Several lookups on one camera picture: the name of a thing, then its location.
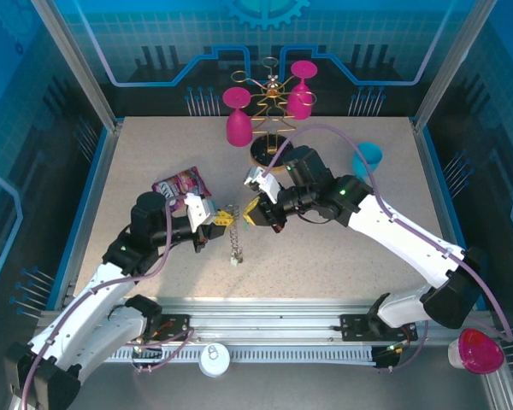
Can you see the small green key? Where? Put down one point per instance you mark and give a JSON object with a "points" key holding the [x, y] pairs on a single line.
{"points": [[244, 225]]}

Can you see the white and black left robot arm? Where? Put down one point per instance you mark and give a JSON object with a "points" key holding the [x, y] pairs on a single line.
{"points": [[98, 290]]}

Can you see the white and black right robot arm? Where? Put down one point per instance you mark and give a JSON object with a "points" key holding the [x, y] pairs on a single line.
{"points": [[410, 243]]}

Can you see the purple snack packet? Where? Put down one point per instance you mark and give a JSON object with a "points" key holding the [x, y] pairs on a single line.
{"points": [[184, 181]]}

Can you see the pink plastic wine glass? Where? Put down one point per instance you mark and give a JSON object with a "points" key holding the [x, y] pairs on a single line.
{"points": [[300, 104], [239, 126]]}

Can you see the blue plastic wine glass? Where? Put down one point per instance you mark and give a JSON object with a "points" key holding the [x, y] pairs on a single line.
{"points": [[369, 156]]}

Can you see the white round cap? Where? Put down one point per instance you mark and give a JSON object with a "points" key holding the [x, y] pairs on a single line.
{"points": [[214, 361]]}

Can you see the pink and white plastic cup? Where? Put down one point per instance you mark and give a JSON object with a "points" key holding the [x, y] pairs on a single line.
{"points": [[481, 350]]}

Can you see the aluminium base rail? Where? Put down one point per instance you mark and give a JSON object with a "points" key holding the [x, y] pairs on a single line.
{"points": [[261, 318]]}

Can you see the aluminium frame post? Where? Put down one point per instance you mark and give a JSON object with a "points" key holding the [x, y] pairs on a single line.
{"points": [[453, 60], [72, 60]]}

